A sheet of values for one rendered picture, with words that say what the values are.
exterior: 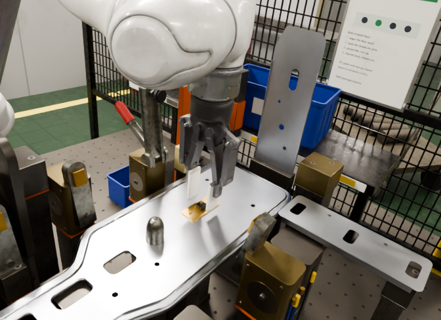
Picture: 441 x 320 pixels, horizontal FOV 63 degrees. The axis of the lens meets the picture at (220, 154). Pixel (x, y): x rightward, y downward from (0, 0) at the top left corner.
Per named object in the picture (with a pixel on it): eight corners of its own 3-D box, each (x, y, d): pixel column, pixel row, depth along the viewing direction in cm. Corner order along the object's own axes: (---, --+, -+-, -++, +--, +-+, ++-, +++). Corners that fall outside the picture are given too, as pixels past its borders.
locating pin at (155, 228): (153, 254, 64) (154, 226, 61) (142, 244, 66) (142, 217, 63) (167, 245, 67) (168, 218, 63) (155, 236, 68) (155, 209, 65)
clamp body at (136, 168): (145, 282, 94) (146, 167, 76) (121, 262, 99) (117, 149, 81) (164, 268, 98) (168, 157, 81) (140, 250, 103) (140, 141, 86)
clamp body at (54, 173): (80, 322, 82) (62, 189, 64) (54, 294, 88) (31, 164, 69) (104, 304, 87) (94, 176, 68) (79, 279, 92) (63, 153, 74)
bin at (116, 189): (125, 210, 117) (125, 187, 112) (106, 197, 122) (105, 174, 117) (151, 197, 124) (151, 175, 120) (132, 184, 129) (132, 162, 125)
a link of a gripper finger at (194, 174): (191, 172, 70) (188, 170, 71) (188, 200, 74) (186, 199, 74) (201, 166, 72) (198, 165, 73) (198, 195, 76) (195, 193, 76)
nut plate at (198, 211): (193, 222, 71) (194, 217, 70) (180, 213, 72) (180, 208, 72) (220, 204, 76) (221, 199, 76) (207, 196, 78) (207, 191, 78)
